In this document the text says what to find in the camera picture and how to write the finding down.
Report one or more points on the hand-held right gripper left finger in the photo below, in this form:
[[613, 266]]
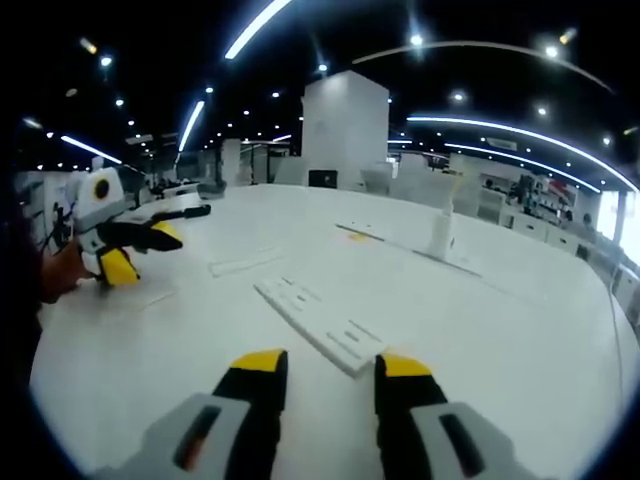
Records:
[[235, 420]]

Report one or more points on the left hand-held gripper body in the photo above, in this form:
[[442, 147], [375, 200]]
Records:
[[100, 200]]

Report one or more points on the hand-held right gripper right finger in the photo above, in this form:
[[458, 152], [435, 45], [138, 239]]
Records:
[[415, 425]]

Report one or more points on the white socket holder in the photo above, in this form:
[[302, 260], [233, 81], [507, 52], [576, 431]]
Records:
[[325, 327]]

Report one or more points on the person's left hand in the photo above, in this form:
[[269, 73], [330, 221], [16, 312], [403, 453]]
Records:
[[67, 272]]

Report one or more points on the black cylindrical object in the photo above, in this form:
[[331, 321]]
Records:
[[187, 213]]

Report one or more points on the maroon shirt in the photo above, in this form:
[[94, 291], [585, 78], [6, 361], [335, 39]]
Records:
[[17, 300]]

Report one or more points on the black monitor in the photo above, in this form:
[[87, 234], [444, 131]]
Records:
[[323, 178]]

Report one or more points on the white bottle on table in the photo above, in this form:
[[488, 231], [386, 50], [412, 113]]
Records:
[[442, 235]]

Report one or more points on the white square pillar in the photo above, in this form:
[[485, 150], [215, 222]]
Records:
[[345, 130]]

